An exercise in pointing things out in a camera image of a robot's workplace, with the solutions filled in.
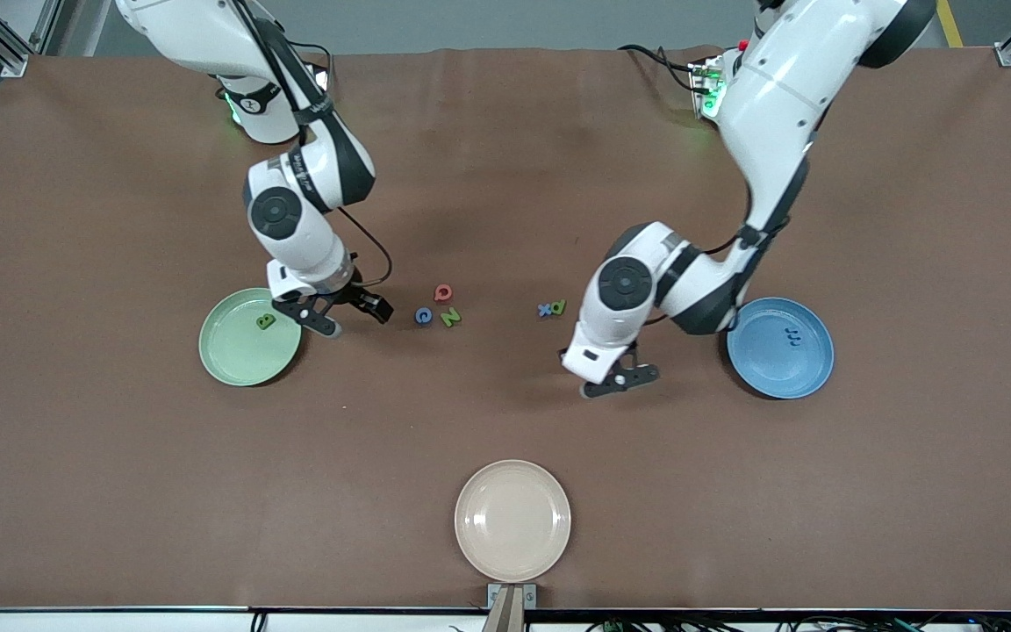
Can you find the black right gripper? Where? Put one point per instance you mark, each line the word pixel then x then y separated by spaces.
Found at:
pixel 354 295

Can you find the blue foam letter G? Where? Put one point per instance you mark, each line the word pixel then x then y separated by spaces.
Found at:
pixel 418 316

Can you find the red foam letter Q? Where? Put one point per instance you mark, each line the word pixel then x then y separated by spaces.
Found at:
pixel 437 292

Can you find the green foam letter Z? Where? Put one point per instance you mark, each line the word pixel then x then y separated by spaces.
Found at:
pixel 450 318

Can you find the green foam letter B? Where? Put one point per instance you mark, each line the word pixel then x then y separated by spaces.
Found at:
pixel 266 322

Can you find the green foam letter p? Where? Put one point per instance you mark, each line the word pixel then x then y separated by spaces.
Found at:
pixel 562 310

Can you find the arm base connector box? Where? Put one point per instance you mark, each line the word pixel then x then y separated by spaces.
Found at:
pixel 706 88
pixel 323 79

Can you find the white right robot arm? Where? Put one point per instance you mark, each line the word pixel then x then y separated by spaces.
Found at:
pixel 295 233

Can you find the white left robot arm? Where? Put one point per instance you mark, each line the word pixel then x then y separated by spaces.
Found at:
pixel 769 96

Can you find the light green plate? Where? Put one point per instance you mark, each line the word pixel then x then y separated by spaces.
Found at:
pixel 242 360

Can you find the brown table cover sheet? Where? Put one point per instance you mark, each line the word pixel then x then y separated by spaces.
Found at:
pixel 505 219

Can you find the beige plate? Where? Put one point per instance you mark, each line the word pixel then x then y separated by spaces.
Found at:
pixel 512 522

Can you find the blue plate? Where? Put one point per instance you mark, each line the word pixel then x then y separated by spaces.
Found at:
pixel 777 369

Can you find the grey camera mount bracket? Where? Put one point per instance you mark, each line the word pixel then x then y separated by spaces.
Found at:
pixel 512 606

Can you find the white table edge rail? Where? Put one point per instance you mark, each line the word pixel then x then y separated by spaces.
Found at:
pixel 75 621

